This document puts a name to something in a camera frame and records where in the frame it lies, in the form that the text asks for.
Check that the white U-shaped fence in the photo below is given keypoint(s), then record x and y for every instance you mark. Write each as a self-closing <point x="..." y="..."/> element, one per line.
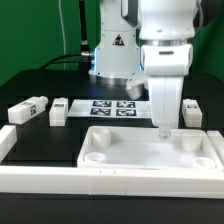
<point x="196" y="183"/>

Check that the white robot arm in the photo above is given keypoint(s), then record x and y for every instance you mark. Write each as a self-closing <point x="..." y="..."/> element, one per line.
<point x="144" y="44"/>

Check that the white marker base plate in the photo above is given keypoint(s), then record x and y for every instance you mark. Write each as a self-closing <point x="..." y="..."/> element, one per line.
<point x="110" y="109"/>

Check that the white desk top tray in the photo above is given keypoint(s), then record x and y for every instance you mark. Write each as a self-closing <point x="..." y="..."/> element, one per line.
<point x="142" y="148"/>

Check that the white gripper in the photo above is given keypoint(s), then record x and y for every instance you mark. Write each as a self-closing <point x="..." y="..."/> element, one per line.
<point x="165" y="96"/>

